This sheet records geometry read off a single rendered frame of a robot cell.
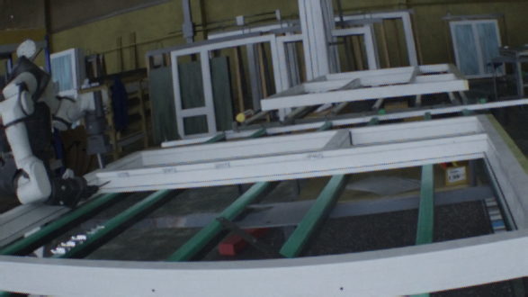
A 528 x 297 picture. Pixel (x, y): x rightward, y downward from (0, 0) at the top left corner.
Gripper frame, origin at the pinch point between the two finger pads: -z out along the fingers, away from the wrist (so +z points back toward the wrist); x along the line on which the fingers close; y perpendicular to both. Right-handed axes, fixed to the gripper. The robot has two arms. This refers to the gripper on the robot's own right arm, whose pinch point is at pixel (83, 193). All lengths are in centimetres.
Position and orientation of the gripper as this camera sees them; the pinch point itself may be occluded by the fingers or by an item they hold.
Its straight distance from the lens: 198.0
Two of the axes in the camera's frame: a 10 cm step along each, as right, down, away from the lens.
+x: -6.3, 7.2, 2.9
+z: -4.8, -0.7, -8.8
